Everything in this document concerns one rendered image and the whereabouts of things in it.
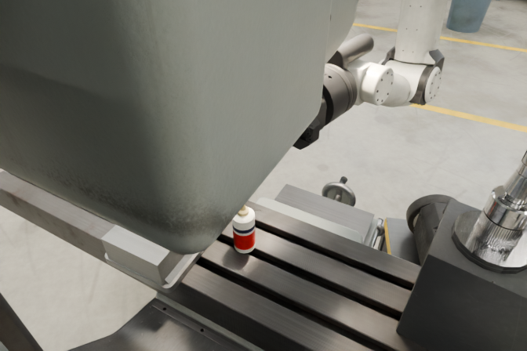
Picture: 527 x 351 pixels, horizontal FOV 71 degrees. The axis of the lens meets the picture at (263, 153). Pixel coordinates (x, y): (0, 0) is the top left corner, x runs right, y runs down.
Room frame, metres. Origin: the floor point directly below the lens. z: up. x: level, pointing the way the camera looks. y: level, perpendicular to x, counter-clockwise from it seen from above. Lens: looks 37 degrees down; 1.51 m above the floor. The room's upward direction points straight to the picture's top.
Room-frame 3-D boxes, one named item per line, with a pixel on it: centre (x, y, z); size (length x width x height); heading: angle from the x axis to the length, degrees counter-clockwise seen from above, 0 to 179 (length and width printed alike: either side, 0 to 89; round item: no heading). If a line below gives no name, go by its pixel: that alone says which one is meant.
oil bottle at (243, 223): (0.45, 0.04, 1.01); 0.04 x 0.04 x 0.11
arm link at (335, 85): (0.50, -0.06, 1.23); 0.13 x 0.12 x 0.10; 47
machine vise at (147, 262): (0.54, 0.14, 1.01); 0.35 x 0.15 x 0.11; 153
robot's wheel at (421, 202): (0.96, -0.64, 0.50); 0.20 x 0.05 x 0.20; 81
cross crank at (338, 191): (0.87, -0.23, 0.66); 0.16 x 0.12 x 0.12; 152
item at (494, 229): (0.30, -0.28, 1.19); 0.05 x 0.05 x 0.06
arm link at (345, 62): (0.57, -0.14, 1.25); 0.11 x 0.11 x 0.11; 47
